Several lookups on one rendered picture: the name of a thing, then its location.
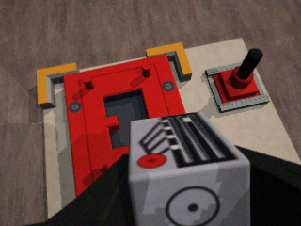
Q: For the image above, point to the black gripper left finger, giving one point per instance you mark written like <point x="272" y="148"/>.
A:
<point x="106" y="202"/>

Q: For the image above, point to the beige flat plate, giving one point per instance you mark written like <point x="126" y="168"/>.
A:
<point x="252" y="123"/>

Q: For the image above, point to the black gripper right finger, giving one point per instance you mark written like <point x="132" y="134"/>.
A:
<point x="275" y="190"/>

